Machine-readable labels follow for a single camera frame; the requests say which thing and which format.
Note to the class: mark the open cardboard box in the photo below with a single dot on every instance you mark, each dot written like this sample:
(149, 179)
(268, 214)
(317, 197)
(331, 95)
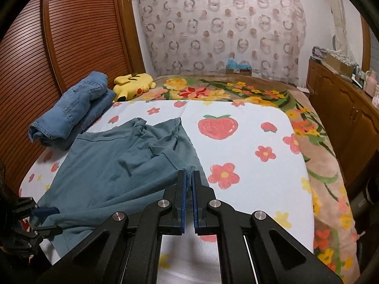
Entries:
(340, 65)

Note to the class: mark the yellow plush toy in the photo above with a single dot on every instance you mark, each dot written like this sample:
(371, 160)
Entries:
(133, 84)

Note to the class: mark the wooden cabinet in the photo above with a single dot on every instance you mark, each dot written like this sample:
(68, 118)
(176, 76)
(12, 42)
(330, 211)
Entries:
(340, 100)

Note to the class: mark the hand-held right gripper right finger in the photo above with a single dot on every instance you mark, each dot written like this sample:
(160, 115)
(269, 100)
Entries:
(196, 213)

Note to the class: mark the cream lace curtain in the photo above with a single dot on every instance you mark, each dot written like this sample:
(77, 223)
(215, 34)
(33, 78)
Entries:
(337, 20)

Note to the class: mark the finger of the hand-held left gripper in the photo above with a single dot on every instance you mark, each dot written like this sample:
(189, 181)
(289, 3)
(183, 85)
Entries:
(46, 211)
(49, 230)

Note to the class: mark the white strawberry print sheet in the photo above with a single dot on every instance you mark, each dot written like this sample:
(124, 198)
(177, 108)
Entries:
(251, 130)

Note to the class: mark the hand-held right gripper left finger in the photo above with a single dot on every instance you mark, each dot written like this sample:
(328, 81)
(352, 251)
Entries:
(183, 213)

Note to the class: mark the wooden louvered wardrobe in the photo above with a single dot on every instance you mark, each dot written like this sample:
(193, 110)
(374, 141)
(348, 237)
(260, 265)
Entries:
(74, 35)

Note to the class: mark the cardboard box with blue contents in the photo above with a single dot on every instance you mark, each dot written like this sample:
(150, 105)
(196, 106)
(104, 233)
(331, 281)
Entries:
(238, 70)

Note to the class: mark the pink kettle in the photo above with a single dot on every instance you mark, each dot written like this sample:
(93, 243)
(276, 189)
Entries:
(371, 82)

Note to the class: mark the floral blanket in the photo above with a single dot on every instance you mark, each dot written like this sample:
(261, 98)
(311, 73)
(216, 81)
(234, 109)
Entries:
(319, 165)

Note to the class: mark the blue denim jeans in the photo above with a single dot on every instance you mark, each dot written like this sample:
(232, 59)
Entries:
(74, 106)

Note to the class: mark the teal pants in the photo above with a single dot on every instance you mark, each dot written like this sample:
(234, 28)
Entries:
(118, 165)

